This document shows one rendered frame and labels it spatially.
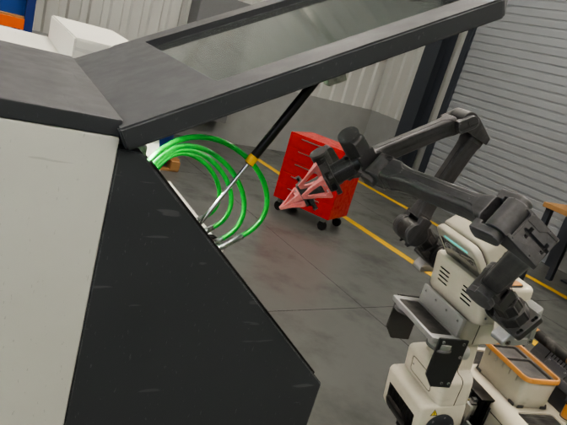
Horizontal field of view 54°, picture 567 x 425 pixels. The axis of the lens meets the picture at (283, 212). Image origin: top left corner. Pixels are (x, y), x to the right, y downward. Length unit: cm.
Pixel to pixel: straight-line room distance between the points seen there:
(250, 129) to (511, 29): 404
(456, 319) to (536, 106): 660
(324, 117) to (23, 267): 881
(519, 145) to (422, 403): 658
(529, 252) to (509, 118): 719
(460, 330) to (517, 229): 58
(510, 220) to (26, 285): 89
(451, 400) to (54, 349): 118
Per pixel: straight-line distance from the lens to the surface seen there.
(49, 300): 106
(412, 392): 185
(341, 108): 982
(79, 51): 163
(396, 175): 136
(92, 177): 97
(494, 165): 834
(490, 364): 209
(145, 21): 808
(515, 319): 157
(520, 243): 118
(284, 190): 589
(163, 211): 101
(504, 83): 849
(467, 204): 122
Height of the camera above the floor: 168
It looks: 16 degrees down
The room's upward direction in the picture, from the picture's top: 16 degrees clockwise
